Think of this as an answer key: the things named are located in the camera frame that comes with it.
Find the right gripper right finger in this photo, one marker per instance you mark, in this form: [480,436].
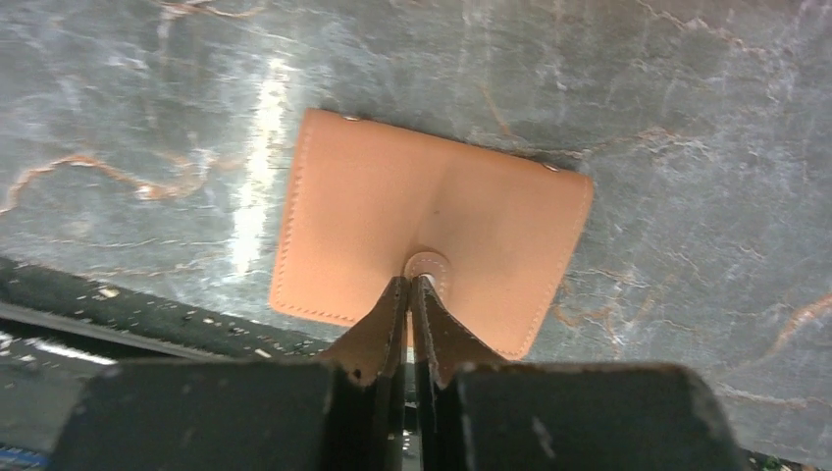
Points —
[463,405]

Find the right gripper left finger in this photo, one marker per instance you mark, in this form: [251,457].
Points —
[366,410]

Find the tan leather card holder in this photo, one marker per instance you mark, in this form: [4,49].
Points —
[367,202]

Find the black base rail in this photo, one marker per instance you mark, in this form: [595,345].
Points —
[63,302]

